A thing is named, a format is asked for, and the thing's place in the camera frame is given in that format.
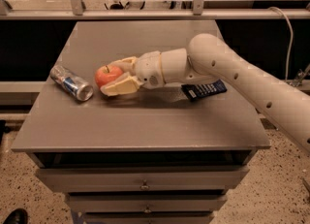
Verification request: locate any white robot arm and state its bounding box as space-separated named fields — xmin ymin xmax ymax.
xmin=100 ymin=34 xmax=310 ymax=152

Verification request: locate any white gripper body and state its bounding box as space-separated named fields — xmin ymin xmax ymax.
xmin=135 ymin=51 xmax=165 ymax=89

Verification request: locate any white cable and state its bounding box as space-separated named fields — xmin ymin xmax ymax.
xmin=268 ymin=6 xmax=295 ymax=81

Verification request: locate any silver blue redbull can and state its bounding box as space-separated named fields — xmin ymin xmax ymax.
xmin=49 ymin=65 xmax=94 ymax=102

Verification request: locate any red apple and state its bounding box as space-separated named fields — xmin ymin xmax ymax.
xmin=95 ymin=65 xmax=123 ymax=87

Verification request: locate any black shoe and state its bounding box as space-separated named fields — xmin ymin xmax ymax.
xmin=3 ymin=208 xmax=28 ymax=224

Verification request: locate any metal railing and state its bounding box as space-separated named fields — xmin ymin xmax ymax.
xmin=0 ymin=0 xmax=310 ymax=20

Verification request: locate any grey drawer cabinet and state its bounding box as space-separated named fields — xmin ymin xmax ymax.
xmin=11 ymin=19 xmax=271 ymax=224

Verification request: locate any dark blue snack bag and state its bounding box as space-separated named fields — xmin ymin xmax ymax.
xmin=181 ymin=80 xmax=227 ymax=102

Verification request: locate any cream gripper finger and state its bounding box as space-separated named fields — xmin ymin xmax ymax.
xmin=100 ymin=73 xmax=143 ymax=97
xmin=110 ymin=56 xmax=138 ymax=73

